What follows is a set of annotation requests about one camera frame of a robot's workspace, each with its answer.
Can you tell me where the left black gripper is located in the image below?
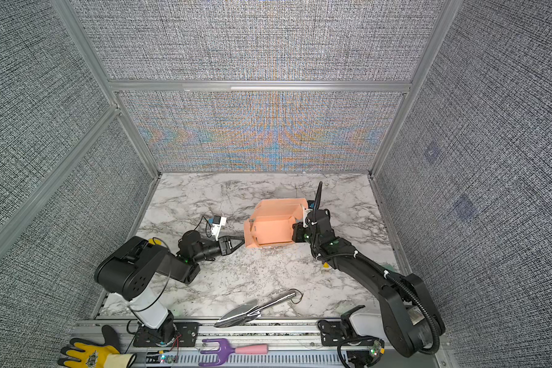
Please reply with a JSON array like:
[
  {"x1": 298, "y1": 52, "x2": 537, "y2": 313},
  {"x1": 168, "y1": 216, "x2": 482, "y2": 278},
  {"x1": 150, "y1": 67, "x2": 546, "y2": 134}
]
[{"x1": 192, "y1": 238, "x2": 247, "y2": 265}]

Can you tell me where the pink paper box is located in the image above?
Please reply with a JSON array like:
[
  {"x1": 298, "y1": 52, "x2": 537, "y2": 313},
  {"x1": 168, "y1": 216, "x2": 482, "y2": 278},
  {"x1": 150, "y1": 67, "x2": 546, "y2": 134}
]
[{"x1": 243, "y1": 199, "x2": 309, "y2": 248}]

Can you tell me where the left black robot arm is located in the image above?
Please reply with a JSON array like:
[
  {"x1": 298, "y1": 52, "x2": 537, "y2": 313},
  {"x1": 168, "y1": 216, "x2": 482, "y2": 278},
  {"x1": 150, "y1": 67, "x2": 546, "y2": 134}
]
[{"x1": 94, "y1": 218, "x2": 245, "y2": 347}]

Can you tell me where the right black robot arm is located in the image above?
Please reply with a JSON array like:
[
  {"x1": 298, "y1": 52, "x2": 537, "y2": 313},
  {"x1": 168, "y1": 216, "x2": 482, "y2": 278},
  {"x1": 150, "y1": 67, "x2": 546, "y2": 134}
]
[{"x1": 292, "y1": 209, "x2": 446, "y2": 357}]

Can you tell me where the metal garden trowel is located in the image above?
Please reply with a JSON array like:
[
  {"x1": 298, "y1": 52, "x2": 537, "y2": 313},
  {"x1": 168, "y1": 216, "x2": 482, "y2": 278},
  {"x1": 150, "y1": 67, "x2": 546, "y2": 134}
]
[{"x1": 214, "y1": 288, "x2": 304, "y2": 328}]

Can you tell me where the purple pink hand rake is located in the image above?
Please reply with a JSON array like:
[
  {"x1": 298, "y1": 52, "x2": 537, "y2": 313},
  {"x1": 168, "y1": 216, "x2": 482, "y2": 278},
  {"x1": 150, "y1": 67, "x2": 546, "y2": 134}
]
[{"x1": 199, "y1": 338, "x2": 269, "y2": 367}]

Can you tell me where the yellow black work glove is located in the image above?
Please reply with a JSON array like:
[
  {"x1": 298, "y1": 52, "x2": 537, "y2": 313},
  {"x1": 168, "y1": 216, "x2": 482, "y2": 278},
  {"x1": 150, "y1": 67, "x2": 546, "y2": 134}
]
[{"x1": 58, "y1": 326, "x2": 136, "y2": 368}]

